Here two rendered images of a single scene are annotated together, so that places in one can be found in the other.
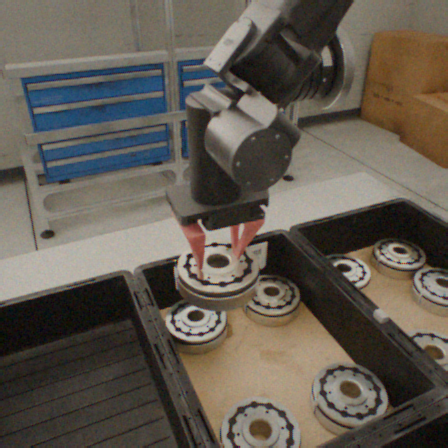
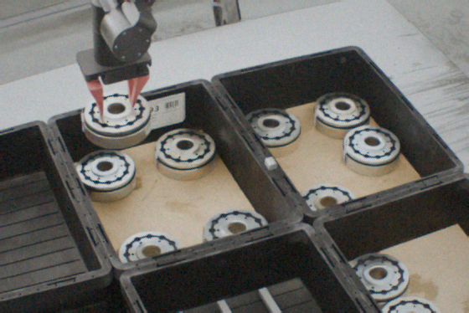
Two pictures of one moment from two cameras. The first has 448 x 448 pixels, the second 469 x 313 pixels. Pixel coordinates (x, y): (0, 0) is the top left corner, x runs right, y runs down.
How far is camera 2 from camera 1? 1.13 m
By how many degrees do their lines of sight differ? 5
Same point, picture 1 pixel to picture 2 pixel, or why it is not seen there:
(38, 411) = not seen: outside the picture
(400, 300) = (328, 159)
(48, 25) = not seen: outside the picture
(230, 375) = (134, 220)
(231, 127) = (114, 24)
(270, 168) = (137, 48)
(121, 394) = (38, 230)
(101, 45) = not seen: outside the picture
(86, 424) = (12, 248)
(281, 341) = (188, 194)
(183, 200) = (88, 63)
